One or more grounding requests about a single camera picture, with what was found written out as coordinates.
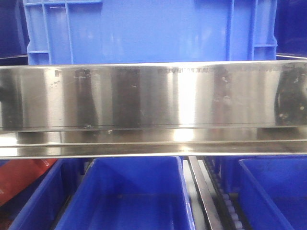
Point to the blue middle shelf bin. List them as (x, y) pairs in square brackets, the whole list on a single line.
[(130, 193)]

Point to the blue shelf bin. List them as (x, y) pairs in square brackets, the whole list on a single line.
[(43, 206), (130, 193), (273, 193)]

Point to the stainless steel shelf beam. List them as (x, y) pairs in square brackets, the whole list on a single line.
[(154, 109)]

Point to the blue right shelf bin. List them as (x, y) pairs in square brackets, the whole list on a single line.
[(273, 193)]

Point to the blue left shelf bin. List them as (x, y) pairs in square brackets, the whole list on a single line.
[(43, 206)]

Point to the light blue upper crate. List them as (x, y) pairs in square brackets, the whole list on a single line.
[(145, 31)]

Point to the red object in bin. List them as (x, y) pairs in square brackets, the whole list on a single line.
[(17, 175)]

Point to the steel roller track rail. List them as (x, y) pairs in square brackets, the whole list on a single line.
[(214, 209)]

